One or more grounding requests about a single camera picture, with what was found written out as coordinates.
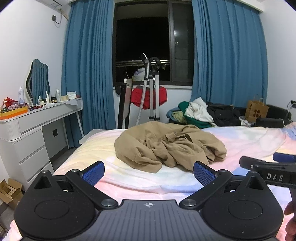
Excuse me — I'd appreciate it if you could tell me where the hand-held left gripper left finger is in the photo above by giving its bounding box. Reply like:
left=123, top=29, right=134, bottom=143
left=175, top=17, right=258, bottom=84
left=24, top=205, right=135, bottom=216
left=29, top=161, right=119, bottom=211

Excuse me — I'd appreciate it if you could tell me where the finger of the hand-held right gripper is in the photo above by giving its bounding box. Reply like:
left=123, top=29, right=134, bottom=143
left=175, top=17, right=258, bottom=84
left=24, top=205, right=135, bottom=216
left=272, top=152, right=296, bottom=163
left=239, top=156, right=265, bottom=171

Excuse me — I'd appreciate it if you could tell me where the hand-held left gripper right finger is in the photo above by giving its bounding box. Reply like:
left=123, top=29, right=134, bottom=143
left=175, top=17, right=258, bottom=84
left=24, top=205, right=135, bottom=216
left=180, top=161, right=267, bottom=211

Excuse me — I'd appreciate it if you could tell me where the tan sweatshirt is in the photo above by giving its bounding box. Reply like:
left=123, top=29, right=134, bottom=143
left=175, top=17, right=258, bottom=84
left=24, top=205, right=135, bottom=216
left=114, top=122, right=227, bottom=174

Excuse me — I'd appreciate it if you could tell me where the person's right hand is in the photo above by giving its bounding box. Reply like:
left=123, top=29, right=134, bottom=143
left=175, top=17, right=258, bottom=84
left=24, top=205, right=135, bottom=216
left=284, top=200, right=296, bottom=241

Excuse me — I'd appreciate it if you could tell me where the pastel tie-dye bed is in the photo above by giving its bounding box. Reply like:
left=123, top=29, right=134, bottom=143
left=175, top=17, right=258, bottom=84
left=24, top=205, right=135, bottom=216
left=9, top=123, right=296, bottom=241

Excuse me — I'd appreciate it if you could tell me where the black sofa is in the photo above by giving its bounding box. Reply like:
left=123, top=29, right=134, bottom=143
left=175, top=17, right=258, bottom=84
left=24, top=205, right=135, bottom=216
left=169, top=104, right=293, bottom=128

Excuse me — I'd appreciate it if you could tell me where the green garment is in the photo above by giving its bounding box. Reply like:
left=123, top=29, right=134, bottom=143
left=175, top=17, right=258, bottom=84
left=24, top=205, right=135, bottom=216
left=178, top=101, right=216, bottom=129

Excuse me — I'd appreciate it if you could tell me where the brown paper bag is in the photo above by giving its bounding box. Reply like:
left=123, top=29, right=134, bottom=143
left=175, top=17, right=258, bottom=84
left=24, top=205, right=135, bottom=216
left=245, top=95, right=269, bottom=122

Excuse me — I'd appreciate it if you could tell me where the black garment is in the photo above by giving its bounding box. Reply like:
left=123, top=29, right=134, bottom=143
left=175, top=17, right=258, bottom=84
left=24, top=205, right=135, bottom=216
left=206, top=102, right=242, bottom=127

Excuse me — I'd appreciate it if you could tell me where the yellow-green garment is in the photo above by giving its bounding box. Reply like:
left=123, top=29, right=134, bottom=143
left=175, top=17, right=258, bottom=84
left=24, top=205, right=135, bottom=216
left=173, top=111, right=186, bottom=122

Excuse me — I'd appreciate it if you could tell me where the white garment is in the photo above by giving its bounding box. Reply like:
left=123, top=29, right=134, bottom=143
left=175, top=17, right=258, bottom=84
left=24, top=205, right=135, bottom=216
left=185, top=97, right=214, bottom=123

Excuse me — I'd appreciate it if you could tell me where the blue garment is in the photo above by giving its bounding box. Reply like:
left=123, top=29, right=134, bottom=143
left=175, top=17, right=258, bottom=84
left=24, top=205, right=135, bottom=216
left=167, top=108, right=183, bottom=121

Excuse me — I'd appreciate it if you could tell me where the white dressing table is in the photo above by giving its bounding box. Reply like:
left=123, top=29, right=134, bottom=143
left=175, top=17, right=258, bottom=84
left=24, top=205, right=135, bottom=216
left=0, top=97, right=84, bottom=189

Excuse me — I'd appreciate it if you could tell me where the steamer ironing board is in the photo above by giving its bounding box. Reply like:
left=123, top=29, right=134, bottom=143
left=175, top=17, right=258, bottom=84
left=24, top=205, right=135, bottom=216
left=117, top=78, right=133, bottom=129

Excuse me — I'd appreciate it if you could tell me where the cardboard box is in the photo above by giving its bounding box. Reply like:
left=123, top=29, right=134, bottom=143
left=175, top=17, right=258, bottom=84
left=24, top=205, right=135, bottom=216
left=0, top=178, right=23, bottom=210

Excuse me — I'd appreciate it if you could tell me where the red cloth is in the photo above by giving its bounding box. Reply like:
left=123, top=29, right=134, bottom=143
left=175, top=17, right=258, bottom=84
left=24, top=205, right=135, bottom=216
left=130, top=85, right=168, bottom=110

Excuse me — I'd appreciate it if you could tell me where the garment steamer stand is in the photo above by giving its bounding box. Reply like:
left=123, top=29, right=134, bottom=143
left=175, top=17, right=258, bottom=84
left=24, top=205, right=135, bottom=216
left=136, top=53, right=170, bottom=127

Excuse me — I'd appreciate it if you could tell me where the orange tray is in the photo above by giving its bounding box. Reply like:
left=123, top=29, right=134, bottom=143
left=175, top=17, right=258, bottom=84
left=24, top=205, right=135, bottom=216
left=0, top=107, right=28, bottom=120

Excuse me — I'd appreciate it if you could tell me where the blue curtain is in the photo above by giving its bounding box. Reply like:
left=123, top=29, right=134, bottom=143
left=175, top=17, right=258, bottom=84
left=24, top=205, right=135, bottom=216
left=191, top=0, right=269, bottom=116
left=61, top=0, right=116, bottom=149

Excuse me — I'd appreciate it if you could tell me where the white hanging cloth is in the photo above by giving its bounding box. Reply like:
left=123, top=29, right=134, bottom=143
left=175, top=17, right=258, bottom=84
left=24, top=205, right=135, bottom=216
left=132, top=69, right=146, bottom=81

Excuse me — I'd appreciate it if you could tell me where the wavy framed mirror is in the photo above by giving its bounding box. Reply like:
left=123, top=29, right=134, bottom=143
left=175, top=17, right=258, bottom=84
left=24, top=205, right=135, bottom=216
left=25, top=59, right=51, bottom=105

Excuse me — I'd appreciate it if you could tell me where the red pouch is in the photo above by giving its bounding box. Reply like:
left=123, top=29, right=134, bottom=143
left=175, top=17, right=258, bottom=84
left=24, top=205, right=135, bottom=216
left=3, top=97, right=18, bottom=108

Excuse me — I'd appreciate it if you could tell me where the dark window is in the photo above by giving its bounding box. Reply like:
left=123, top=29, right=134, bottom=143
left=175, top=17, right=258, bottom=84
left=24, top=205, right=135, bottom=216
left=112, top=0, right=195, bottom=87

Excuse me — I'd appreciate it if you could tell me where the white air conditioner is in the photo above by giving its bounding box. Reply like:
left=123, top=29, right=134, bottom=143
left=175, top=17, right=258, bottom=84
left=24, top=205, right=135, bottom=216
left=50, top=0, right=70, bottom=10

